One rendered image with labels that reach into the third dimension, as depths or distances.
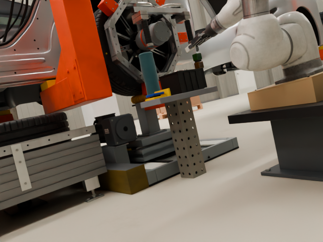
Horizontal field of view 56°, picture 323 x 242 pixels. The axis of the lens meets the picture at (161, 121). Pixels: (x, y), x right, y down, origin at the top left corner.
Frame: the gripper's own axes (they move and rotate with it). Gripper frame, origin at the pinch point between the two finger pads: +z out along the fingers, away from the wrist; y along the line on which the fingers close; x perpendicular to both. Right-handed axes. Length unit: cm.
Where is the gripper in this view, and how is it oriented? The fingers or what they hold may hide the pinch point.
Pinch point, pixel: (190, 47)
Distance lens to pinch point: 183.6
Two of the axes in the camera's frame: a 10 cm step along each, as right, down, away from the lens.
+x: 3.9, 9.1, -1.4
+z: -5.9, 3.6, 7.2
